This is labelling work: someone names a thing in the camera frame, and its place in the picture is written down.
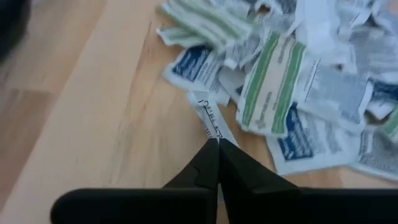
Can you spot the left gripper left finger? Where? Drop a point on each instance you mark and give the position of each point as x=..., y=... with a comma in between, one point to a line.
x=174, y=205

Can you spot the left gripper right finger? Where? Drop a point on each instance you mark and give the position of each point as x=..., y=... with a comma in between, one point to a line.
x=264, y=202

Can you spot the narrow white packet black print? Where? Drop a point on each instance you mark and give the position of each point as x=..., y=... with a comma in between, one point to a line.
x=208, y=112

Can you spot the white packet blue print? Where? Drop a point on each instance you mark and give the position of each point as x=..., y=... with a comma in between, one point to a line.
x=192, y=67
x=298, y=140
x=384, y=93

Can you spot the white packet green stripes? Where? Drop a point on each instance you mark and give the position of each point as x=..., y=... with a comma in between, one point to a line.
x=391, y=124
x=270, y=87
x=211, y=21

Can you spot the plain white packet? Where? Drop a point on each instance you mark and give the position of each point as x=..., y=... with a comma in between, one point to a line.
x=323, y=28

